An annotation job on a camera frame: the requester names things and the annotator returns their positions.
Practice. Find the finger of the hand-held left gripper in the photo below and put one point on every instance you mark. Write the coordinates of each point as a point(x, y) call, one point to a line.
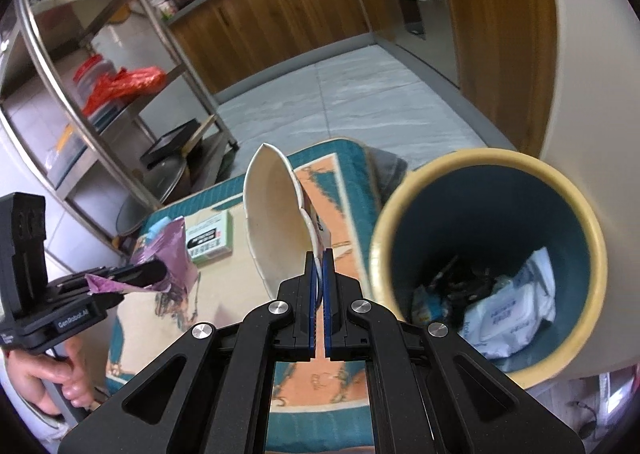
point(145, 273)
point(112, 300)

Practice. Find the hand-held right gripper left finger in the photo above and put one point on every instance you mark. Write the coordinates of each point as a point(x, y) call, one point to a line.
point(312, 294)

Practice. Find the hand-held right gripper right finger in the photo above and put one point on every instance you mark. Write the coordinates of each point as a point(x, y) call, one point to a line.
point(329, 294)

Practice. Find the purple foil wrapper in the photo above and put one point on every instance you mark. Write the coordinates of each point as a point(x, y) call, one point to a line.
point(172, 249)

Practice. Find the crushed white paper cup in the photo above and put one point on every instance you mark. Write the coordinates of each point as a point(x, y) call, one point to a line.
point(272, 214)

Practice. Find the yellow rimmed teal bin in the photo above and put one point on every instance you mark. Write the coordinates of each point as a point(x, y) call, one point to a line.
point(475, 214)

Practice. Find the white wet wipe packet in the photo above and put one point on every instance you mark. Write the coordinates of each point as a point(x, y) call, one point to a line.
point(505, 314)

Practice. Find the person's left hand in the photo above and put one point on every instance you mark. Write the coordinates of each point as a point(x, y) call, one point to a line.
point(40, 374)

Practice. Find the grey round basin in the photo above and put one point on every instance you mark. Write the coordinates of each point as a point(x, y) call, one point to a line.
point(132, 216)

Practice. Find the green white cardboard box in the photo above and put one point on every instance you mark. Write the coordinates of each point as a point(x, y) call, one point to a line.
point(210, 239)

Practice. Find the steel pot lid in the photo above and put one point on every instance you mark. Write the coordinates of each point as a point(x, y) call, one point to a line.
point(165, 174)

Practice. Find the patterned teal orange mat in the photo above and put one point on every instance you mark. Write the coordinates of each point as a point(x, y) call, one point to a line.
point(330, 179)

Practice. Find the black plastic bag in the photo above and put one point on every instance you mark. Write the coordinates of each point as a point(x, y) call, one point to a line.
point(460, 291)

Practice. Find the grey cloth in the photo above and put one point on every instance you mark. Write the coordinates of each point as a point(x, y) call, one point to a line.
point(387, 174)

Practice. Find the black tray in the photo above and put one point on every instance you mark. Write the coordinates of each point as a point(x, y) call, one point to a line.
point(170, 141)

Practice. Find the wooden cutting board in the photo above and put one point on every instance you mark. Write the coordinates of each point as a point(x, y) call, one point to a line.
point(200, 131)

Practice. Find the red plastic bag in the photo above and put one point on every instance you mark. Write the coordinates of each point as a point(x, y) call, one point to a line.
point(125, 84)

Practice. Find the stacked plastic food containers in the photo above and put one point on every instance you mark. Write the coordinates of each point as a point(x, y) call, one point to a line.
point(92, 69)

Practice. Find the stainless steel shelf rack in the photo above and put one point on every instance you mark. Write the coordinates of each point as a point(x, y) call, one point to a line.
point(90, 1)

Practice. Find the wooden base cabinets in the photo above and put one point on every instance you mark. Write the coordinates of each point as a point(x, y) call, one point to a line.
point(275, 19)

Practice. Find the stainless steel built-in oven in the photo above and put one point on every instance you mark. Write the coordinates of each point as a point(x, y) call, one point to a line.
point(430, 34)

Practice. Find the wooden tall cabinet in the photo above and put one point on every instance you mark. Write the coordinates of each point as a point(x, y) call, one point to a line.
point(500, 34)

